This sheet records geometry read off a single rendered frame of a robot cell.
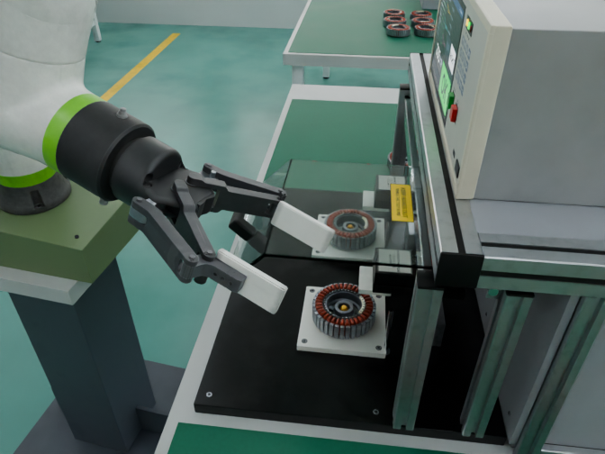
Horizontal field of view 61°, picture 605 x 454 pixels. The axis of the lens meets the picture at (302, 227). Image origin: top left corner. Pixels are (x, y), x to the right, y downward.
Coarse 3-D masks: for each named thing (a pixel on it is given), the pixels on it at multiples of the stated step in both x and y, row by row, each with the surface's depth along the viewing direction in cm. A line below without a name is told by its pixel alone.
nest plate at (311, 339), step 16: (320, 288) 99; (304, 304) 95; (384, 304) 95; (304, 320) 92; (384, 320) 92; (304, 336) 89; (320, 336) 89; (368, 336) 89; (384, 336) 89; (336, 352) 87; (352, 352) 87; (368, 352) 86; (384, 352) 86
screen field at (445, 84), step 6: (444, 66) 80; (444, 72) 80; (444, 78) 79; (444, 84) 79; (450, 84) 73; (438, 90) 84; (444, 90) 78; (444, 96) 78; (444, 102) 78; (444, 108) 77
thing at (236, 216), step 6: (234, 216) 70; (240, 216) 70; (234, 222) 69; (240, 222) 69; (246, 222) 70; (234, 228) 69; (240, 228) 69; (246, 228) 69; (252, 228) 70; (240, 234) 70; (246, 234) 69; (252, 234) 69; (246, 240) 70
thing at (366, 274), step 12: (360, 276) 87; (372, 276) 87; (384, 276) 82; (396, 276) 81; (408, 276) 81; (360, 288) 84; (372, 288) 84; (384, 288) 83; (396, 288) 83; (408, 288) 82; (456, 288) 82
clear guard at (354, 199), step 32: (320, 160) 81; (288, 192) 74; (320, 192) 74; (352, 192) 74; (384, 192) 74; (416, 192) 74; (256, 224) 72; (352, 224) 67; (384, 224) 67; (416, 224) 67; (256, 256) 64; (288, 256) 62; (320, 256) 62; (352, 256) 62; (384, 256) 62; (416, 256) 62
